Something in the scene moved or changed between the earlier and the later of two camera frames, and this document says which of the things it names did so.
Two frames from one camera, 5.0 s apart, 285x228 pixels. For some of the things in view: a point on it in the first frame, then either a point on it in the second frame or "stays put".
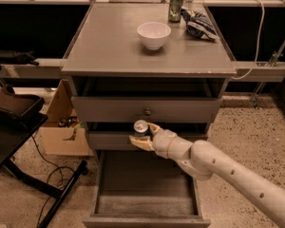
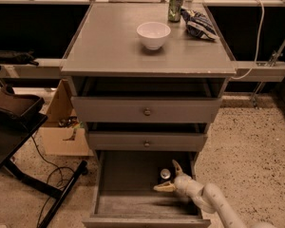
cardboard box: x=63 y=133 stays put
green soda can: x=175 y=7 stays put
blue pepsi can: x=141 y=127 -> x=165 y=176
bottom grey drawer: x=142 y=189 stays put
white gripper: x=161 y=141 -> x=181 y=183
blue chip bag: x=198 y=26 stays put
